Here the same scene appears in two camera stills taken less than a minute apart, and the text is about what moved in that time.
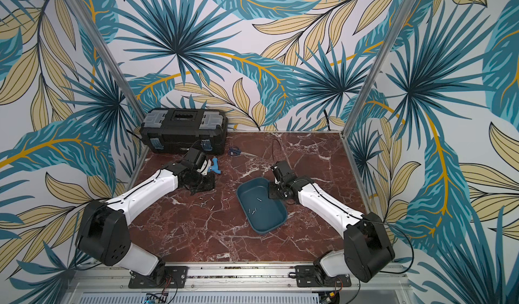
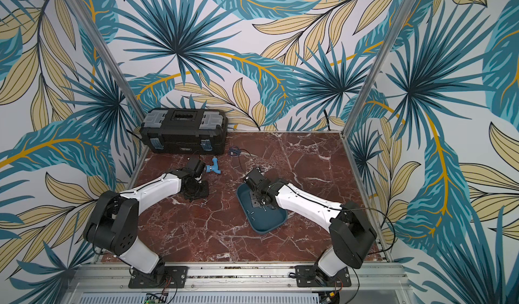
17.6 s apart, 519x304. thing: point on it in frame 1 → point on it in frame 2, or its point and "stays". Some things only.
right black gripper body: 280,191 → 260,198
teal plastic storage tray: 262,213 stays
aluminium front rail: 372,276 stays
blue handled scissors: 235,151 stays
